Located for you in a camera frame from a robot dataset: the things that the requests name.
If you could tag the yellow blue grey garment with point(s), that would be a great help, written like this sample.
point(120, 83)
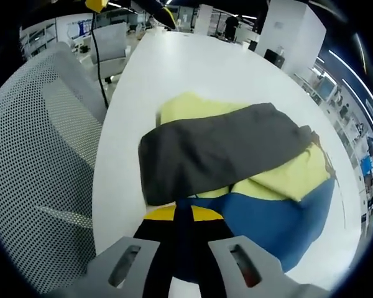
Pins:
point(220, 146)

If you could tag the grey mesh office chair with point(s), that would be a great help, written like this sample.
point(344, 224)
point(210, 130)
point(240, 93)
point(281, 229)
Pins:
point(34, 155)

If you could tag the white template strip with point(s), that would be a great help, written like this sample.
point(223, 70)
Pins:
point(344, 208)

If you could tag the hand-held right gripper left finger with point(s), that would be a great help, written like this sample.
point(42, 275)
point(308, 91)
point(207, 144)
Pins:
point(133, 260)

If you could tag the white square pillar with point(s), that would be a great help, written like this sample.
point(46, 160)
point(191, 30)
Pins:
point(292, 34)

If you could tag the black cabinet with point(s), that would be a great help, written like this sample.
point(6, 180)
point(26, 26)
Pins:
point(274, 58)

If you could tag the white mesh office chair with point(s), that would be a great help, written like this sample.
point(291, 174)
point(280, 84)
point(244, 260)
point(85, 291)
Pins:
point(110, 43)

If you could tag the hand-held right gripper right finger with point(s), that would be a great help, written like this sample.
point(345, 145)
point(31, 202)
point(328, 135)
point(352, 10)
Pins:
point(233, 267)

